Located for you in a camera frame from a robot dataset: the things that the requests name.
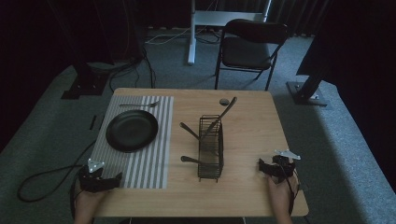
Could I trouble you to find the person's left hand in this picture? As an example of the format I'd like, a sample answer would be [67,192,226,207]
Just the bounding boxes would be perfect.
[74,186,109,217]

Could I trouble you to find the black round plate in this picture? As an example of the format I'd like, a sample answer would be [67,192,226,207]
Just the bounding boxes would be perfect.
[105,109,160,154]

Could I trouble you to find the black wire cutlery rack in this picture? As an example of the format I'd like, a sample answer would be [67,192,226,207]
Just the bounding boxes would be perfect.
[197,114,225,183]

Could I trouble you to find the black cable on floor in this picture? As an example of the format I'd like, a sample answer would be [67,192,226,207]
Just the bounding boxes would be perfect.
[16,139,98,203]

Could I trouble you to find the metal fork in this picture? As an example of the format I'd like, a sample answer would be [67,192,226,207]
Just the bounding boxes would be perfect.
[119,100,162,109]

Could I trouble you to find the black stand with base plate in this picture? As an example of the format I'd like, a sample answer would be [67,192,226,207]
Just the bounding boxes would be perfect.
[61,60,109,101]
[286,69,330,108]

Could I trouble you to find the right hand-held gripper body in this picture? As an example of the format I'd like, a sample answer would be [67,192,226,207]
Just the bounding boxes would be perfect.
[270,149,302,185]

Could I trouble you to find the white cable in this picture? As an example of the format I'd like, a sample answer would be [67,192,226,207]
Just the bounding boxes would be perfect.
[144,27,191,47]

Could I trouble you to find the long dark-handled utensil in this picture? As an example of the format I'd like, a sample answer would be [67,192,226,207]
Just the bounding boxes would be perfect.
[202,96,238,140]

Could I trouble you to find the black folding chair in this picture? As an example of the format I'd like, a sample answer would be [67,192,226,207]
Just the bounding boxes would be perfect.
[213,19,290,92]

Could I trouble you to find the grey striped placemat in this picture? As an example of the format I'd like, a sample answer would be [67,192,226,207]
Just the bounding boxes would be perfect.
[89,95,175,190]

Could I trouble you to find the person's right hand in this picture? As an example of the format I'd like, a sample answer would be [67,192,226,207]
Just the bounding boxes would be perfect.
[266,174,301,217]

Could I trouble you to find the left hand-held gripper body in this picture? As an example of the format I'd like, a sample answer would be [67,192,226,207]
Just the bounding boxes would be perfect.
[78,158,114,193]

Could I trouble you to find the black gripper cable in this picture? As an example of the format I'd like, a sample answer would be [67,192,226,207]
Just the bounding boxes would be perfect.
[279,163,301,217]

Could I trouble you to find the bundle of black cables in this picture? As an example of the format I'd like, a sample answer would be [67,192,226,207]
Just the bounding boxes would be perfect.
[106,46,157,92]

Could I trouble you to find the white desk frame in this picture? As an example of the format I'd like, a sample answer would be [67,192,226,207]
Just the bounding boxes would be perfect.
[187,0,273,66]

